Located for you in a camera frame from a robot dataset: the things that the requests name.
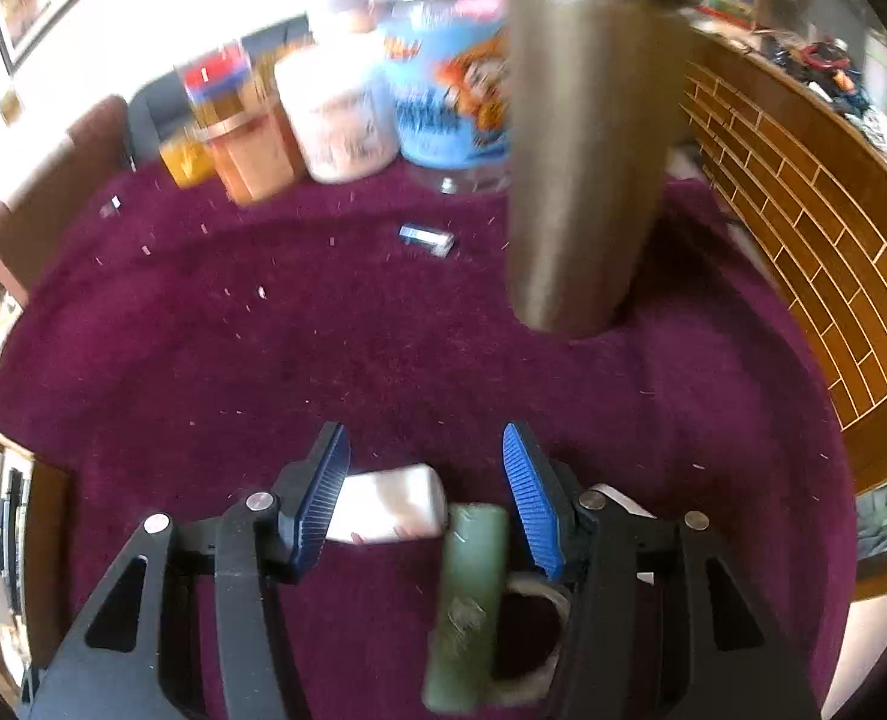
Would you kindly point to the white plastic jar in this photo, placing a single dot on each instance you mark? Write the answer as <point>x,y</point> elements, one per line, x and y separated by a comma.
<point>338,120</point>

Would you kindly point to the small silver lighter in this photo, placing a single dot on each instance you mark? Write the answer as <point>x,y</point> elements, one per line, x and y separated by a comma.
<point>110,208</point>

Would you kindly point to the maroon tablecloth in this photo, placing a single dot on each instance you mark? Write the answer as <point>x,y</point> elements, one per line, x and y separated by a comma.
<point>338,352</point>

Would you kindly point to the red lid jar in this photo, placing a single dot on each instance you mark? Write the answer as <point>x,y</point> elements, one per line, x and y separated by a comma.
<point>215,82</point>

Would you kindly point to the brown armchair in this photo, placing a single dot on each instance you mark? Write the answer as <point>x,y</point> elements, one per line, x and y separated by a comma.
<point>46,187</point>

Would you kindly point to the low wooden cabinet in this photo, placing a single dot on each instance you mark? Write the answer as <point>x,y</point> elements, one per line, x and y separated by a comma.
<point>788,202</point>

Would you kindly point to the orange filled plastic jar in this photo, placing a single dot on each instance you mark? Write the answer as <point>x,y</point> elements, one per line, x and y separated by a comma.
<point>256,157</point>

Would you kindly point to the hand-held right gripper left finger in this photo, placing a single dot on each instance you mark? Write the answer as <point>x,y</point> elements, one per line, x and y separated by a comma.
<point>323,495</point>

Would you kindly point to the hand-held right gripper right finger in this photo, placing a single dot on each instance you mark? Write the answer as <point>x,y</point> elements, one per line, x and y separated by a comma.
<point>530,495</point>

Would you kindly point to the wooden side shelf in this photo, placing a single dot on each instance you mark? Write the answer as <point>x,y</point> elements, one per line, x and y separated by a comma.
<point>46,540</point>

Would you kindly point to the stainless steel tumbler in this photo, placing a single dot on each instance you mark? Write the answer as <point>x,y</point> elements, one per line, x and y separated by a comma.
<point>586,165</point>

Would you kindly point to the cluttered tools pile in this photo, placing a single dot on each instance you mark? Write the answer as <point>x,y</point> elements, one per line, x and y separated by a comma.
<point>841,82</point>

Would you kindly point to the green lighter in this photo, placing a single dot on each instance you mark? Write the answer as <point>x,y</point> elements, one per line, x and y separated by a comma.
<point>466,607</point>

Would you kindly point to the yellow tape roll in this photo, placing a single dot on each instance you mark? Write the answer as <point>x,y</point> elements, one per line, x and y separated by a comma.
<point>185,163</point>

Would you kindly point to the white rectangular case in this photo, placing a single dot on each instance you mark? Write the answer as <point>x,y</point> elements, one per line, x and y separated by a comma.
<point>391,510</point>

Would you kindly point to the white tape roll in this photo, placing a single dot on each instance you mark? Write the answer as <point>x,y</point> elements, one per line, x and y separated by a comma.
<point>530,583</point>

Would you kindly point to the blue labelled plastic jar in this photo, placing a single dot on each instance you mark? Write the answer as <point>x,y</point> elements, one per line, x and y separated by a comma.
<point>443,120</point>

